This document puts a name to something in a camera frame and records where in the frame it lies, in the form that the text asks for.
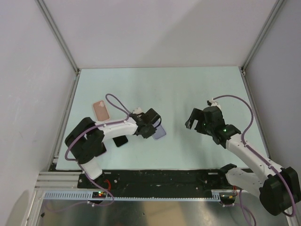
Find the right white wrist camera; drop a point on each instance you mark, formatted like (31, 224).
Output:
(211, 102)

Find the aluminium frame post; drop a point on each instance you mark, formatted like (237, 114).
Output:
(57, 34)
(277, 8)

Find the small circuit board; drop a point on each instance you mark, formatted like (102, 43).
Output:
(227, 199)
(99, 194)

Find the left small circuit board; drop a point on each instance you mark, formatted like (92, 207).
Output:
(99, 194)

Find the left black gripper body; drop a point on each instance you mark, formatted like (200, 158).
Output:
(150, 131)

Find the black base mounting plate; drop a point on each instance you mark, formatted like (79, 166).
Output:
(177, 184)

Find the white slotted cable duct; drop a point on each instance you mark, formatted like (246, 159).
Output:
(89, 195)

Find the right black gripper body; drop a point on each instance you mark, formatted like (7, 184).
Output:
(208, 127)

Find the right small circuit board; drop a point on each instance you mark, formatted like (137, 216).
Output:
(227, 199)

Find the black phone purple edge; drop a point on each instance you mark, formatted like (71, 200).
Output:
(100, 150)

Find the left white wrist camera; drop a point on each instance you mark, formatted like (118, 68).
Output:
(137, 110)

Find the left aluminium frame post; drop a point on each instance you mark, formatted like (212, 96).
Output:
(57, 34)

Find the right aluminium frame post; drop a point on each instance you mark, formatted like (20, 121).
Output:
(277, 8)

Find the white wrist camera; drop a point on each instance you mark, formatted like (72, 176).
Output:
(137, 110)
(211, 102)

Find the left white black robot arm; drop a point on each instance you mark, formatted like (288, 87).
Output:
(85, 141)

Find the black phone teal edge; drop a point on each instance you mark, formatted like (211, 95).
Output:
(120, 141)

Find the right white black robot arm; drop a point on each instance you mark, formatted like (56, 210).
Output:
(277, 188)

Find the pink phone case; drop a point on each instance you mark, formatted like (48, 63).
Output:
(101, 111)

